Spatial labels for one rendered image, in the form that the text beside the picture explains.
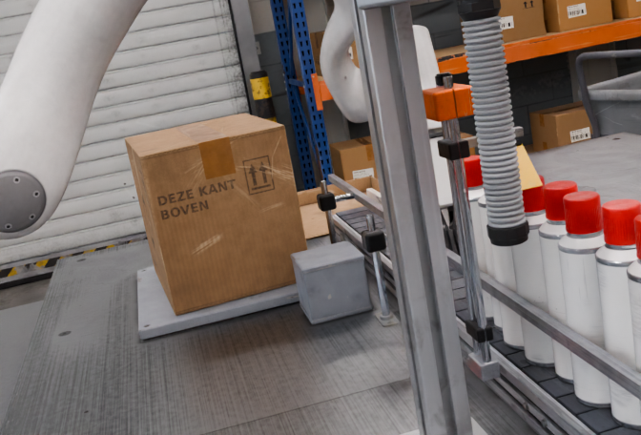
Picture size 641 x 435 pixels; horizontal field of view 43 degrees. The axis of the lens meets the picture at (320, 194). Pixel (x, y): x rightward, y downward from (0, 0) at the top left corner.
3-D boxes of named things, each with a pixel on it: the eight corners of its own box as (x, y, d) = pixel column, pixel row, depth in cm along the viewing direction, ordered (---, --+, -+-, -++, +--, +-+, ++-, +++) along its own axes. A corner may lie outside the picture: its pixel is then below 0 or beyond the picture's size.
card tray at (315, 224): (413, 215, 176) (410, 197, 175) (297, 242, 171) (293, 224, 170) (373, 191, 205) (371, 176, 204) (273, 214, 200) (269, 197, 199)
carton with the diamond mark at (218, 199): (314, 279, 140) (284, 124, 134) (175, 317, 133) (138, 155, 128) (270, 241, 168) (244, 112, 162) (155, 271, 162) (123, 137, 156)
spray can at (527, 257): (582, 351, 90) (562, 171, 86) (560, 371, 86) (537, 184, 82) (539, 343, 94) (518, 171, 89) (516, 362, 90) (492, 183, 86)
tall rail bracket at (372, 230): (426, 313, 122) (410, 207, 118) (380, 324, 120) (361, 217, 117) (419, 306, 125) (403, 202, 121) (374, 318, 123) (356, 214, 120)
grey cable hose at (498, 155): (538, 241, 68) (506, -15, 64) (499, 251, 67) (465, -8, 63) (519, 232, 71) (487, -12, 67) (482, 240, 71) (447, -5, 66)
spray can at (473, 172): (517, 315, 103) (496, 156, 98) (478, 324, 102) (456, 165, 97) (501, 301, 108) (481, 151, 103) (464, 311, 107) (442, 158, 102)
